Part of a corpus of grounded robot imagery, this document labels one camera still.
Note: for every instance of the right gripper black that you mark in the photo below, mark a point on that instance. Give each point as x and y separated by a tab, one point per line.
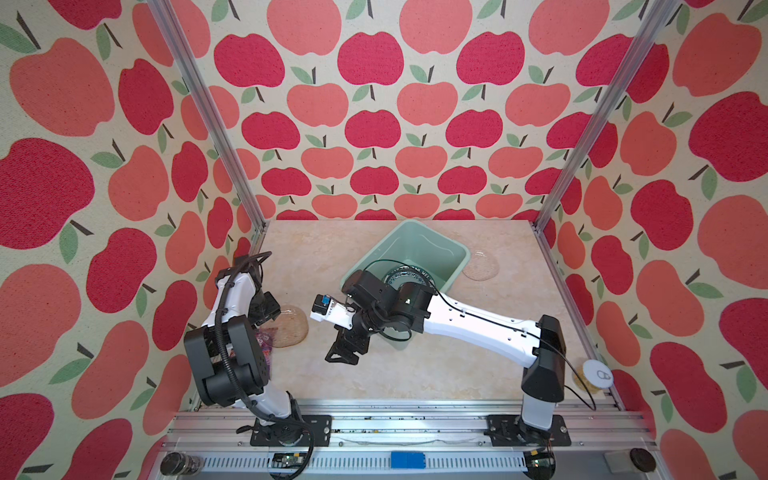
336	353

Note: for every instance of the mint green plastic bin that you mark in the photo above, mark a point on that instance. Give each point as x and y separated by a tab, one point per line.
420	252

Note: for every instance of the left aluminium frame post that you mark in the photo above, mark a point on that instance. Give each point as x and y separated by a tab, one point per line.
173	34

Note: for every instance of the clear glass plate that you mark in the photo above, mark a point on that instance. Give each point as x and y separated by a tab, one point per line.
482	266

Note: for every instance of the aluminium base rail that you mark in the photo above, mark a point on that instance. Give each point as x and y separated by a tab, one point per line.
366	432

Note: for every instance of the purple Fox's candy bag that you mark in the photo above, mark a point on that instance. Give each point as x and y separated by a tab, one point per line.
265	339

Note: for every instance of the right aluminium frame post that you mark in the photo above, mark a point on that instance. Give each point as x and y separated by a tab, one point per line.
651	26

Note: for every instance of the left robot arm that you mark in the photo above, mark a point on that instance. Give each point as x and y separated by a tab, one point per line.
226	359

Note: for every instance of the dark cylindrical can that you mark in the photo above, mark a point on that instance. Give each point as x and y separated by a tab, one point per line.
175	464

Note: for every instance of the small dark patterned plate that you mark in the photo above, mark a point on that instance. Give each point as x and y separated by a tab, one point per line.
403	274

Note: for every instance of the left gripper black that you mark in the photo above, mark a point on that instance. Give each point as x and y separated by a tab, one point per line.
271	308

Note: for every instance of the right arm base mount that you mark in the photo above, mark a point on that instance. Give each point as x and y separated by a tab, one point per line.
511	431

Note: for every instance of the grey box black knob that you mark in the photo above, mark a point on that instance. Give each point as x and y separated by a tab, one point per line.
634	460

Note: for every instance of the blue block on rail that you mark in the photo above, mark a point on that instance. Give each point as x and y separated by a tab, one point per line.
406	460

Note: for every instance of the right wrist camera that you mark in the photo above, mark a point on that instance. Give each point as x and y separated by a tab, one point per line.
326	308

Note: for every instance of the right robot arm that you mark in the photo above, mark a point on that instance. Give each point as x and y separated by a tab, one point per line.
538	346

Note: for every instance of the aluminium frame post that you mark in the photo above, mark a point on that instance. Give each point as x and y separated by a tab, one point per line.
173	34
651	26

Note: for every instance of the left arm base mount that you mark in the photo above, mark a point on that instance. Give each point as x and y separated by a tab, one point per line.
282	435

